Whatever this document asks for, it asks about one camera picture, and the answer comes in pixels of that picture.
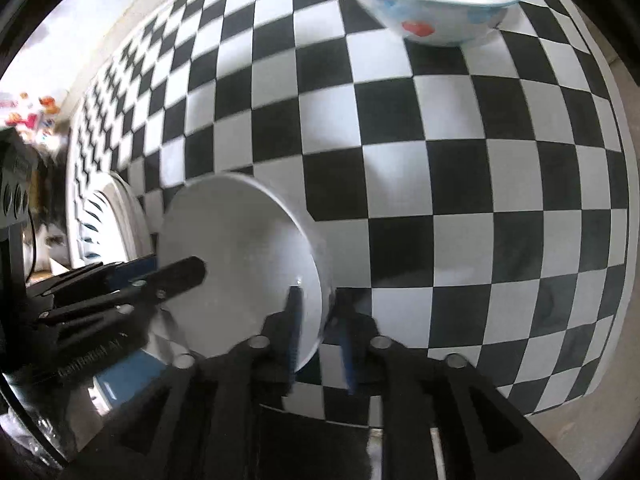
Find blue striped white plate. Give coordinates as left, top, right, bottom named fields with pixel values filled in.
left=67, top=180, right=137, bottom=268

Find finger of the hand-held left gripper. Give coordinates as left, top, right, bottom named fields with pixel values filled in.
left=40, top=256, right=207, bottom=333
left=27, top=254, right=160, bottom=308

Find black white checkered tablecloth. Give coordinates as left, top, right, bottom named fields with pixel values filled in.
left=65, top=0, right=631, bottom=428

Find white bowl with dark flowers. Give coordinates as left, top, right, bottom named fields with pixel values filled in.
left=156, top=173, right=337, bottom=373

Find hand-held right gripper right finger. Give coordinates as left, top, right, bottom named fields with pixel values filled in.
left=327, top=300, right=582, bottom=480

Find colourful wall stickers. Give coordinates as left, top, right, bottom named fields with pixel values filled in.
left=0, top=91, right=63, bottom=133

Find white bowl with red flowers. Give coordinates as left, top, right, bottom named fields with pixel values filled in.
left=327, top=0, right=528, bottom=48

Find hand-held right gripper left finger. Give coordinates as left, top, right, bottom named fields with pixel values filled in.
left=65, top=285, right=306, bottom=480

